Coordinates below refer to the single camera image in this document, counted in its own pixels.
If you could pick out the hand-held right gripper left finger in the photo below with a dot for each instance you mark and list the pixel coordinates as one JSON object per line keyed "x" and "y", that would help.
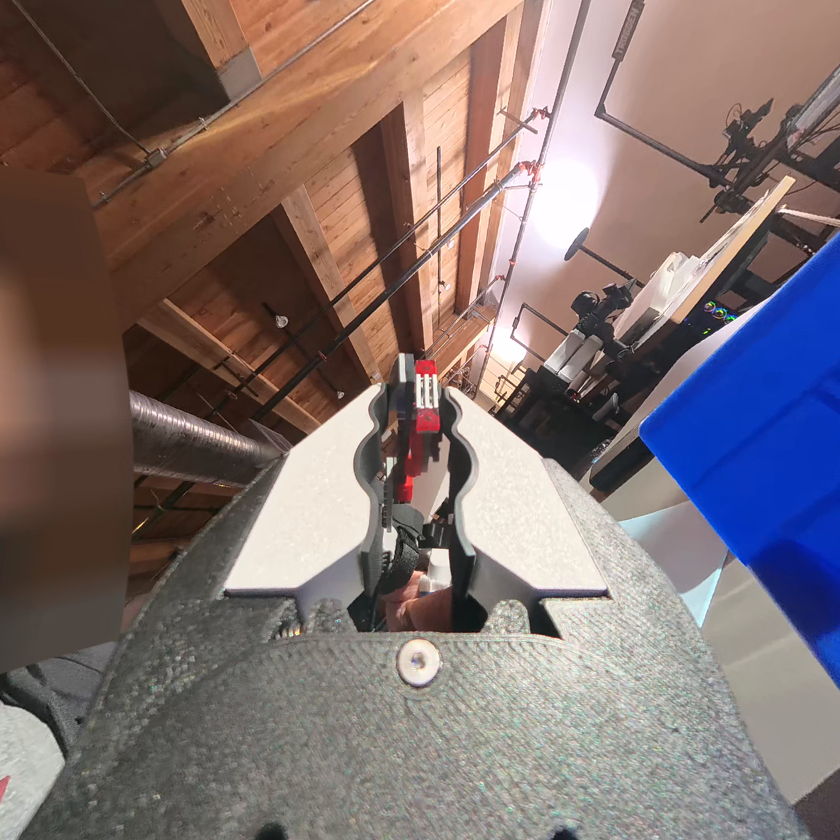
{"x": 295, "y": 525}

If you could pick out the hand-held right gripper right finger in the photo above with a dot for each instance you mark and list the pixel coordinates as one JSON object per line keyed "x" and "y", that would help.
{"x": 531, "y": 525}

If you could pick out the small red brick assembly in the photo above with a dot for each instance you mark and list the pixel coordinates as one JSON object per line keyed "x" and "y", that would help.
{"x": 428, "y": 420}

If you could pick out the long grey black brick assembly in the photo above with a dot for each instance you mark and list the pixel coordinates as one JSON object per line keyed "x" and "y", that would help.
{"x": 403, "y": 374}

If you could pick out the person's left hand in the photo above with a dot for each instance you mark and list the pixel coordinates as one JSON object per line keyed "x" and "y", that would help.
{"x": 420, "y": 607}

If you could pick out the black office chair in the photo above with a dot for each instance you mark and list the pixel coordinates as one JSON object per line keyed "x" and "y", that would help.
{"x": 544, "y": 420}

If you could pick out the light blue instruction booklet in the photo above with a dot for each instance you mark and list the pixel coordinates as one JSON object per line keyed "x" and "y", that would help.
{"x": 669, "y": 551}

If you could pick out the blue plastic bin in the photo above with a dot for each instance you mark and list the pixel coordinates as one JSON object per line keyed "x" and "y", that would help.
{"x": 754, "y": 426}

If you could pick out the thick black ceiling pipe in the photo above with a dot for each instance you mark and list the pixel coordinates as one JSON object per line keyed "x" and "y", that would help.
{"x": 394, "y": 292}

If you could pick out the stack of flat white boxes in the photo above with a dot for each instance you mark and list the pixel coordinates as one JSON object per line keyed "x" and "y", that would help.
{"x": 663, "y": 282}

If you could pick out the black round floor lamp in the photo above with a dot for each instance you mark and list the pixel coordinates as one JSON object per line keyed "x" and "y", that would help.
{"x": 577, "y": 243}

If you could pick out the person's black jacket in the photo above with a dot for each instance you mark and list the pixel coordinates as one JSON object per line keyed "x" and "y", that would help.
{"x": 46, "y": 695}

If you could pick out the wooden-top background table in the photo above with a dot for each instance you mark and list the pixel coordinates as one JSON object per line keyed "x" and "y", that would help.
{"x": 735, "y": 256}

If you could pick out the person's grey trousers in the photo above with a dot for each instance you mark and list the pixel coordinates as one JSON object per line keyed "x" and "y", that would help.
{"x": 26, "y": 774}

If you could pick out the sprinkler pipe with red fittings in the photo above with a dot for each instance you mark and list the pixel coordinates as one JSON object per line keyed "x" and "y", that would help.
{"x": 538, "y": 138}

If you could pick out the black equipment rack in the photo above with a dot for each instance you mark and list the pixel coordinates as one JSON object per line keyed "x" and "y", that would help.
{"x": 748, "y": 131}

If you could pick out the silver ventilation duct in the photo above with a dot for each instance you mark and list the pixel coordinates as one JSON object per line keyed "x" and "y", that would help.
{"x": 197, "y": 436}

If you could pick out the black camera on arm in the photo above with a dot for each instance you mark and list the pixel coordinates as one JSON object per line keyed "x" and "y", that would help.
{"x": 587, "y": 303}

